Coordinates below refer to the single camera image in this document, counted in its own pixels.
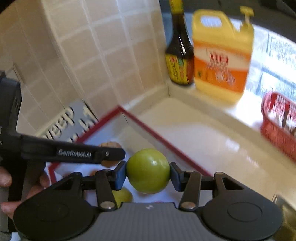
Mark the glossy green apple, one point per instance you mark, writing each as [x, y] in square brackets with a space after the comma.
[148, 171]

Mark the yellow plastic jug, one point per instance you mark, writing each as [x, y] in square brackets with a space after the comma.
[222, 34]

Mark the red plastic basket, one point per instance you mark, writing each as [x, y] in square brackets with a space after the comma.
[275, 134]

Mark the pale green apple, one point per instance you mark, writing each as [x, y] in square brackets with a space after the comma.
[123, 197]

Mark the dark sauce bottle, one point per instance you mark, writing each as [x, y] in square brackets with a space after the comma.
[179, 46]

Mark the blue printed mat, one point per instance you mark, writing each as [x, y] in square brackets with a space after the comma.
[81, 110]

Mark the dark utensil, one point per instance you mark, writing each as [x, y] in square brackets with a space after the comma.
[286, 115]

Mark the metal sink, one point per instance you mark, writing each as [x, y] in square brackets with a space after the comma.
[288, 215]

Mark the striped tan fruit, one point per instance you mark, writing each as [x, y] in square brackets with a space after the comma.
[108, 145]

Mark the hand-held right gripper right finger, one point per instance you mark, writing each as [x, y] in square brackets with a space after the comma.
[175, 178]

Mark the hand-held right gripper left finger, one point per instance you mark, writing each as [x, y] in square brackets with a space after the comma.
[120, 174]

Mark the person's left hand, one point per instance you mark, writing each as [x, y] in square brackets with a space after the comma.
[4, 177]

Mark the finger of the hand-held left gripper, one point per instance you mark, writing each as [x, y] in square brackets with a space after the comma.
[69, 151]

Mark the red box with white inside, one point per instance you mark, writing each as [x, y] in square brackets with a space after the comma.
[108, 132]

